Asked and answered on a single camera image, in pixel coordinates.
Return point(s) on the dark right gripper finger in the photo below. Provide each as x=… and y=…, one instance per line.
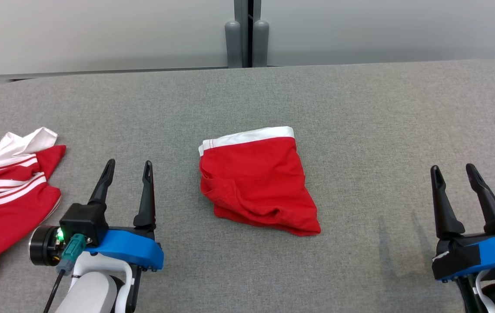
x=445, y=208
x=488, y=204

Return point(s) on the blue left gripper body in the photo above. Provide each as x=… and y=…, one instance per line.
x=132, y=248

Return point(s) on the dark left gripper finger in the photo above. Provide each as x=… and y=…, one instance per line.
x=103, y=187
x=147, y=200

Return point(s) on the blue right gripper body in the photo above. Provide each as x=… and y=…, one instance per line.
x=486, y=254

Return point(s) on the red basketball jersey white sleeves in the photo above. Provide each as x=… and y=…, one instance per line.
x=4, y=217

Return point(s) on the red shorts white waistband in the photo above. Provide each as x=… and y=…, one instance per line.
x=256, y=187

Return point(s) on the grey partition base rail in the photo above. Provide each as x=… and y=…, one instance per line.
x=99, y=72

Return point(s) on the grey partition post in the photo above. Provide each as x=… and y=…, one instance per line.
x=243, y=39

